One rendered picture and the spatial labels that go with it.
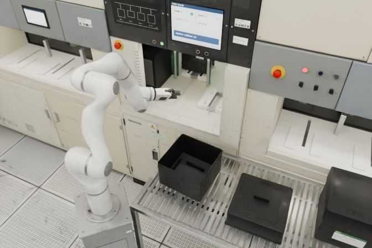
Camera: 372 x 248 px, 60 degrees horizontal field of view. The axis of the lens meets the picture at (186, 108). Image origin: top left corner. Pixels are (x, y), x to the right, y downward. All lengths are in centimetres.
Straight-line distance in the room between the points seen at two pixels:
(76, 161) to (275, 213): 100
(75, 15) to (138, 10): 47
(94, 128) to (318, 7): 110
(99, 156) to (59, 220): 142
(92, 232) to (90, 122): 62
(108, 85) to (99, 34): 73
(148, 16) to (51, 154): 197
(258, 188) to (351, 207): 45
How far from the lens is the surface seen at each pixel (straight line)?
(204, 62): 243
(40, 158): 338
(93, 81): 143
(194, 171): 198
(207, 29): 169
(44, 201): 303
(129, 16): 190
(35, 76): 288
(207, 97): 230
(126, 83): 168
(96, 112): 146
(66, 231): 280
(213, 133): 207
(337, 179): 179
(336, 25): 155
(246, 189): 181
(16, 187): 322
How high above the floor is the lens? 229
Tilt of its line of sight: 39 degrees down
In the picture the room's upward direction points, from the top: straight up
